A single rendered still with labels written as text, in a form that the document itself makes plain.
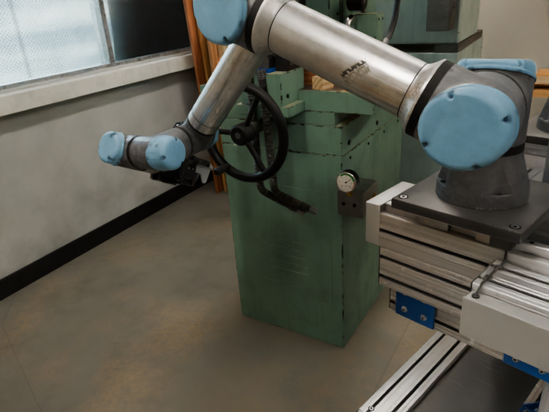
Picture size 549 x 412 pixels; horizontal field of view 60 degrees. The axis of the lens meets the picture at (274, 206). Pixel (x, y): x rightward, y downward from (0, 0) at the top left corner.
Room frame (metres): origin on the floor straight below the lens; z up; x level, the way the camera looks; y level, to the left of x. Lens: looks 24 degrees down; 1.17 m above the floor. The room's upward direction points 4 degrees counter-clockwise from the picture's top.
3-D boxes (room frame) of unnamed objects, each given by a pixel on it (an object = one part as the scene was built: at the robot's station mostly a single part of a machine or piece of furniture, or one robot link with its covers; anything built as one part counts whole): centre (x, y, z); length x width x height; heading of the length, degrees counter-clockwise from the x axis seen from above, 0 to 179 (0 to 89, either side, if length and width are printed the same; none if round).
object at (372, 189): (1.33, -0.25, 0.58); 0.12 x 0.08 x 0.08; 147
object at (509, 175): (0.77, -0.36, 0.87); 0.15 x 0.15 x 0.10
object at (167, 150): (1.04, 0.24, 0.86); 0.11 x 0.11 x 0.08; 56
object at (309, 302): (1.69, -0.18, 0.35); 0.58 x 0.45 x 0.71; 147
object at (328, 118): (1.54, -0.08, 0.82); 0.40 x 0.21 x 0.04; 57
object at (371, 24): (1.66, -0.34, 1.02); 0.09 x 0.07 x 0.12; 57
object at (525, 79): (0.76, -0.36, 0.98); 0.13 x 0.12 x 0.14; 146
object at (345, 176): (1.27, -0.22, 0.65); 0.06 x 0.04 x 0.08; 57
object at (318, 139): (1.69, -0.18, 0.76); 0.57 x 0.45 x 0.09; 147
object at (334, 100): (1.49, -0.07, 0.87); 0.61 x 0.30 x 0.06; 57
